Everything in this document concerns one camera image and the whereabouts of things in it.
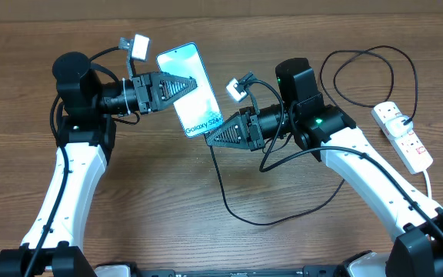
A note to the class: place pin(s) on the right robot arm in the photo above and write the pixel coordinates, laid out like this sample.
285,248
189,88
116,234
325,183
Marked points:
413,221

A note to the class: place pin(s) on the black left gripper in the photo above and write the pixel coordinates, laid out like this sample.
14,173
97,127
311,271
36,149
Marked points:
154,98

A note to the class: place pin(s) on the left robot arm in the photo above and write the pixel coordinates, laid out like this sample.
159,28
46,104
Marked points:
83,121

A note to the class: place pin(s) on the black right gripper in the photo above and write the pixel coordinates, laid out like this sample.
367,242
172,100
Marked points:
246,139

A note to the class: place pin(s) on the blue Galaxy smartphone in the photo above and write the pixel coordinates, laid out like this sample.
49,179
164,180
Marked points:
198,110

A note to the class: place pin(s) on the brown cardboard backdrop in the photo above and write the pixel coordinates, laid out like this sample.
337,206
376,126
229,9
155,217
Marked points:
72,10

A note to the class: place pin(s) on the white USB charger plug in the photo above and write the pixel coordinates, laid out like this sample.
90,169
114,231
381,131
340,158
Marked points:
397,127

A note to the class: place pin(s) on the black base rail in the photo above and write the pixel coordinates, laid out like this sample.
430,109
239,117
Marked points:
132,270

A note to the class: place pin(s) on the white power strip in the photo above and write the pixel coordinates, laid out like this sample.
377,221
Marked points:
409,147

